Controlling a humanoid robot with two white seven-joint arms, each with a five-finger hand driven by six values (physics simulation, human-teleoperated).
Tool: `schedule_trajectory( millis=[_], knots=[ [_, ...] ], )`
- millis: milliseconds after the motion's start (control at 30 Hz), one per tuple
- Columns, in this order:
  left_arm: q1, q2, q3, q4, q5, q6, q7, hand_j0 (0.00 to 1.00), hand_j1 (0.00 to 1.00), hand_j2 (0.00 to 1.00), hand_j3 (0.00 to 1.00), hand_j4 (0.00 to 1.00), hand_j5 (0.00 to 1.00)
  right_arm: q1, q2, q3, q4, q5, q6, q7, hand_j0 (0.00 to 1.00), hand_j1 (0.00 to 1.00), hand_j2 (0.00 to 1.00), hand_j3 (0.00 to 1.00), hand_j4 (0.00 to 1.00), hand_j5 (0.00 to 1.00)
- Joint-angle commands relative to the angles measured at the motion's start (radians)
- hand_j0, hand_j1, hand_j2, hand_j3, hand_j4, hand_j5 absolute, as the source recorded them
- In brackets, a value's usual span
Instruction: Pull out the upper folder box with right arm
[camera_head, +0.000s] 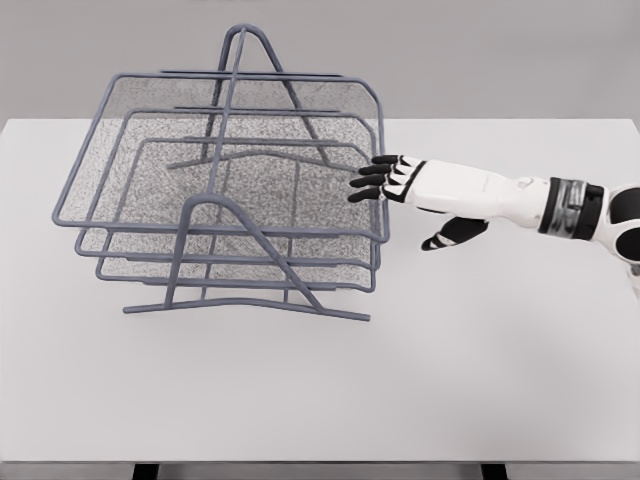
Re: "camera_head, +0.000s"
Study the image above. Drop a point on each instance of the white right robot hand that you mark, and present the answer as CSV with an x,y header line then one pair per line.
x,y
450,187

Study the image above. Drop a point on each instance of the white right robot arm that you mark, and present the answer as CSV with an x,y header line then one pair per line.
x,y
570,205

